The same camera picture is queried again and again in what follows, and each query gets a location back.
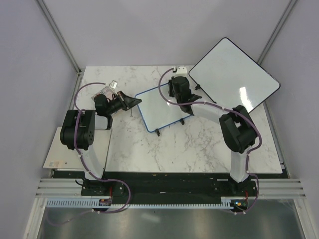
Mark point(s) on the aluminium slotted rail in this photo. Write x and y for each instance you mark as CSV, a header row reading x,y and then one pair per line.
x,y
269,189

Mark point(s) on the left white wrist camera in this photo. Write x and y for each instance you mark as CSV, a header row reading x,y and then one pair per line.
x,y
111,87

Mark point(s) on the aluminium corner post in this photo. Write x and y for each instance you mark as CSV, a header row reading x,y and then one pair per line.
x,y
278,28
58,34

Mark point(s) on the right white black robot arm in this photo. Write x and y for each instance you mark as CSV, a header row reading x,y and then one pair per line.
x,y
236,125

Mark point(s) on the white slotted cable duct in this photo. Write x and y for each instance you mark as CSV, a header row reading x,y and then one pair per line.
x,y
97,203

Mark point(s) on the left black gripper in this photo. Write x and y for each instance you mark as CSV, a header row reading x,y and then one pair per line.
x,y
127,102

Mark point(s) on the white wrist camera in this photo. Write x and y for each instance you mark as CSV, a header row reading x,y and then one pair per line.
x,y
179,71
111,87

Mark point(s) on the small whiteboard left foot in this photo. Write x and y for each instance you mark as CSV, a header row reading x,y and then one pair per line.
x,y
157,132

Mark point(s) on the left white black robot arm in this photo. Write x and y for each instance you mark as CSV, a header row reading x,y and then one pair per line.
x,y
78,129

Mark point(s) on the right aluminium corner post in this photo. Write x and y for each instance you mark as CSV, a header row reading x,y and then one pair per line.
x,y
278,28

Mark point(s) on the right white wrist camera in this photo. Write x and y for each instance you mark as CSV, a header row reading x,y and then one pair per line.
x,y
179,71

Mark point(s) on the large black-framed whiteboard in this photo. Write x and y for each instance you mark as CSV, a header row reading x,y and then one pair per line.
x,y
230,77

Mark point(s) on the colourful patterned packet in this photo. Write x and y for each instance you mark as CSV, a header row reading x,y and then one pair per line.
x,y
104,92

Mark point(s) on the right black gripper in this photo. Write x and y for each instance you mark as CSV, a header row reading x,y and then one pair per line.
x,y
171,93

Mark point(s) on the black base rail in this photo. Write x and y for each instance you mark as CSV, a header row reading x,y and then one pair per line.
x,y
119,184

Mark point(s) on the left aluminium corner post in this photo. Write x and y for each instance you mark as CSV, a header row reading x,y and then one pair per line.
x,y
58,34

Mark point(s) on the small blue-framed whiteboard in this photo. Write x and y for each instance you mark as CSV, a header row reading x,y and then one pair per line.
x,y
155,111

